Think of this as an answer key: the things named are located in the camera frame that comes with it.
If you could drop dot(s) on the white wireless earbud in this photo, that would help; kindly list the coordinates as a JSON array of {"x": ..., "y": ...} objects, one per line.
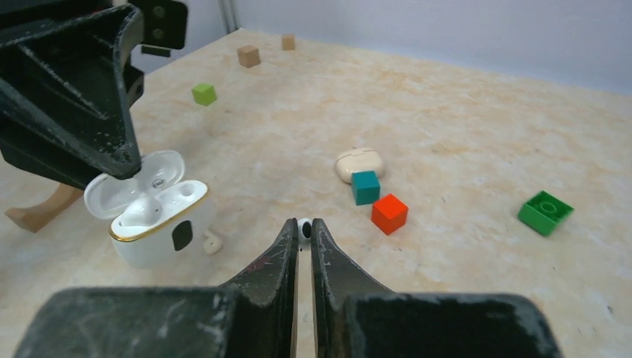
[
  {"x": 304, "y": 233},
  {"x": 145, "y": 211}
]

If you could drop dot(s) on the dark green toy brick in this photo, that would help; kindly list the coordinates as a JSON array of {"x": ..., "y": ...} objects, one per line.
[{"x": 543, "y": 213}]

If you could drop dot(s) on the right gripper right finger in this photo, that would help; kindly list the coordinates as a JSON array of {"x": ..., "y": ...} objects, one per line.
[{"x": 357, "y": 316}]

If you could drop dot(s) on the beige rounded block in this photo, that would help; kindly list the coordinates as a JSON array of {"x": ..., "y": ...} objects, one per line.
[{"x": 359, "y": 160}]

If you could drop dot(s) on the white earbud charging case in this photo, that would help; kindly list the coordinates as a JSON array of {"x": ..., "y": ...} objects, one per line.
[{"x": 186, "y": 206}]

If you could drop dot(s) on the near wooden cube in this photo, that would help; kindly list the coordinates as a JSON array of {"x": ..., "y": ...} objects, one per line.
[{"x": 248, "y": 56}]

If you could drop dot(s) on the wooden arch block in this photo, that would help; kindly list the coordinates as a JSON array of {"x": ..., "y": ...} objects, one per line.
[{"x": 34, "y": 218}]

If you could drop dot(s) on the small beige earbud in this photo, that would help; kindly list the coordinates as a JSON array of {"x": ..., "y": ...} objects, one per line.
[{"x": 212, "y": 243}]

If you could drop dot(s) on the wooden cube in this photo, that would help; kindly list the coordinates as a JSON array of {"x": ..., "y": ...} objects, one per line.
[
  {"x": 288, "y": 42},
  {"x": 248, "y": 56}
]

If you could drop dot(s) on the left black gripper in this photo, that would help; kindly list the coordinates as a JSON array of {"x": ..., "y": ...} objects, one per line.
[{"x": 89, "y": 89}]

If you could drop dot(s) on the far wooden cube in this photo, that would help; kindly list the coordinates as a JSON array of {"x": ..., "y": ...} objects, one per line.
[{"x": 288, "y": 42}]

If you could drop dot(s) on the orange-red small cube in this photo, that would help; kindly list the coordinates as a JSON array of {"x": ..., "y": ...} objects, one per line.
[{"x": 389, "y": 214}]

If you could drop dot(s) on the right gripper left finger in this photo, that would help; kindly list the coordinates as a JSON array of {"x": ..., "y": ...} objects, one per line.
[{"x": 250, "y": 315}]

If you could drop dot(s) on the teal small cube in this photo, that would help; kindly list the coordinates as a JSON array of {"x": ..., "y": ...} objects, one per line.
[{"x": 366, "y": 187}]

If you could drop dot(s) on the light green small cube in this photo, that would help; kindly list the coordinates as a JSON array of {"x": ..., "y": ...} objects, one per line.
[{"x": 204, "y": 94}]

